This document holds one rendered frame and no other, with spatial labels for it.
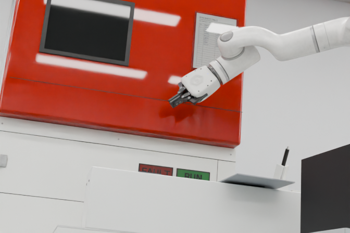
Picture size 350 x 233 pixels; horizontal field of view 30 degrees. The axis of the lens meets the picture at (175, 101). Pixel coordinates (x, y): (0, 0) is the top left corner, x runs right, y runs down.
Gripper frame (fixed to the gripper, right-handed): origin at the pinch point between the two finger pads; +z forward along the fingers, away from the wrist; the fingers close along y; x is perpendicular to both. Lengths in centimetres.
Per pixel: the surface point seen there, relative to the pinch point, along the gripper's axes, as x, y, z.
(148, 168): 12.6, 7.5, 19.4
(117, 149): 5.6, -1.0, 24.4
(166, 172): 16.0, 10.5, 15.3
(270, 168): 174, -60, -41
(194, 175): 21.0, 14.2, 8.0
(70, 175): 1.0, 1.0, 41.7
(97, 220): -42, 51, 35
